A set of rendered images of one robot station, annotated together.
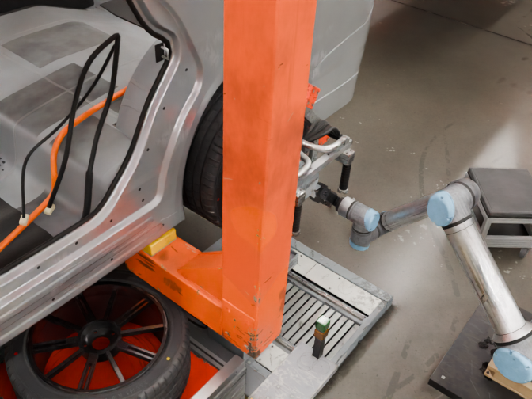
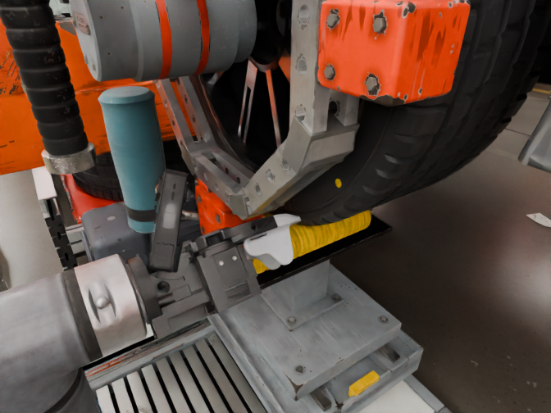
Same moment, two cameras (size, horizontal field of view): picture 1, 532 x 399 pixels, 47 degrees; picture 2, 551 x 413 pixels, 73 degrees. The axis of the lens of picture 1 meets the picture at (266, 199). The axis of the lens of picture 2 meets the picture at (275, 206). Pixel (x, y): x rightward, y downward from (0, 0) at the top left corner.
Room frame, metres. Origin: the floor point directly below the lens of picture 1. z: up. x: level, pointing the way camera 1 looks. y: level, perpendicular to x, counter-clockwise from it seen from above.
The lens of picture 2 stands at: (2.29, -0.55, 0.90)
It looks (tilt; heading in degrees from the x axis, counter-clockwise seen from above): 31 degrees down; 111
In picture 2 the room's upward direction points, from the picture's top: straight up
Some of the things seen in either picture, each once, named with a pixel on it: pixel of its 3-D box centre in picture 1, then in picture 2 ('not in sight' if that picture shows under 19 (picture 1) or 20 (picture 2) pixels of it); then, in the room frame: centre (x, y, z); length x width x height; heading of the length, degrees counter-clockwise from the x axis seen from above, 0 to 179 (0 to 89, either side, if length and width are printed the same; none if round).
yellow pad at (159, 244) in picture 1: (151, 234); not in sight; (1.70, 0.43, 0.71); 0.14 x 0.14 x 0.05; 54
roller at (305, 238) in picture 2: not in sight; (311, 233); (2.15, -0.02, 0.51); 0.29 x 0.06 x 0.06; 54
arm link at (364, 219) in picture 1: (362, 216); (15, 342); (1.99, -0.42, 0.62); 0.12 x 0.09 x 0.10; 54
